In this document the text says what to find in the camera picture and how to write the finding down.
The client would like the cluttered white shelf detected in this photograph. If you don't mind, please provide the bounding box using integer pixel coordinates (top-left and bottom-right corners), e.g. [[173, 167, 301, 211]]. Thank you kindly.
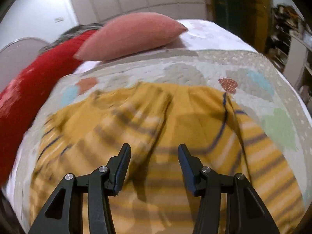
[[265, 4, 311, 102]]

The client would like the pink ribbed pillow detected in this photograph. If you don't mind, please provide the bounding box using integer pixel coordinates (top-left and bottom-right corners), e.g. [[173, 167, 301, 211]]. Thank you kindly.
[[74, 12, 188, 61]]

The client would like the white wall socket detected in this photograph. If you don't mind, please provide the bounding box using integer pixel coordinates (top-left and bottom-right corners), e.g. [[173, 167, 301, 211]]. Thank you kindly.
[[54, 17, 64, 23]]

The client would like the grey knitted blanket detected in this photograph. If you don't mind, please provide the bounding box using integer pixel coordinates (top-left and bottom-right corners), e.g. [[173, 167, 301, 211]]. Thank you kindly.
[[39, 23, 104, 55]]

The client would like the long red bolster pillow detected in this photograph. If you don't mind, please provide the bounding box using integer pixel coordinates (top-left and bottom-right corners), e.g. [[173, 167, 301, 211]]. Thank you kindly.
[[0, 30, 94, 185]]

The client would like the yellow striped knit sweater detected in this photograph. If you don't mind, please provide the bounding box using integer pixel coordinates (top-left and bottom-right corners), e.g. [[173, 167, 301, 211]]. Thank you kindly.
[[29, 82, 305, 233]]

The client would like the round white headboard panel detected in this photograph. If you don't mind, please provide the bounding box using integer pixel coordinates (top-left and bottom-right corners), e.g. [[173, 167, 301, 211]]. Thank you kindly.
[[0, 37, 50, 91]]

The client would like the white bed sheet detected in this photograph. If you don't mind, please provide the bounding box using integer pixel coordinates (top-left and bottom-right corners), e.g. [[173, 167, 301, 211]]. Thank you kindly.
[[74, 19, 256, 74]]

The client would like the patchwork heart quilt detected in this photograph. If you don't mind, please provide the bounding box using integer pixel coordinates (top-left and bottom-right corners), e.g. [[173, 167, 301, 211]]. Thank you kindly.
[[10, 50, 311, 231]]

